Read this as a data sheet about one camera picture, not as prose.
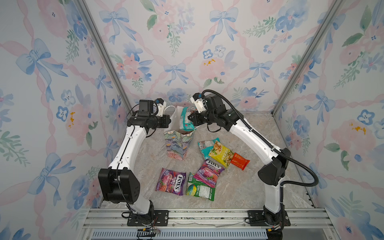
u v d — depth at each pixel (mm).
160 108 733
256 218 733
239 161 927
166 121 706
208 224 734
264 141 502
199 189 801
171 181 837
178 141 803
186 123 767
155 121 675
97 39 786
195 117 664
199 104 689
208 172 854
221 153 925
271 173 528
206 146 975
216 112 592
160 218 736
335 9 692
